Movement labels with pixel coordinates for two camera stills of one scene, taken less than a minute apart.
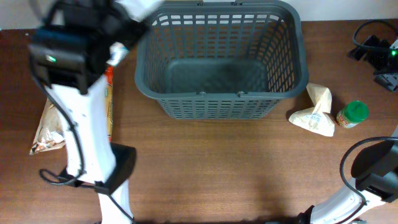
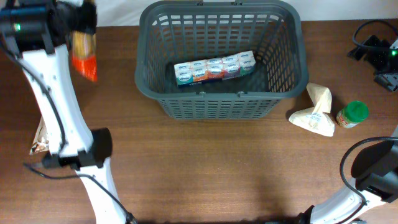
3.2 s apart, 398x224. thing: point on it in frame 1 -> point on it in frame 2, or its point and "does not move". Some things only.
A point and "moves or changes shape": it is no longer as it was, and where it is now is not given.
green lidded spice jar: (353, 113) does not move
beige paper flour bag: (316, 118) does not move
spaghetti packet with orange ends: (109, 74) moves or changes shape
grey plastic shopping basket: (221, 60) does not move
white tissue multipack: (117, 51) -> (222, 66)
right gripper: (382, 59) does not move
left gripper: (138, 30) -> (90, 27)
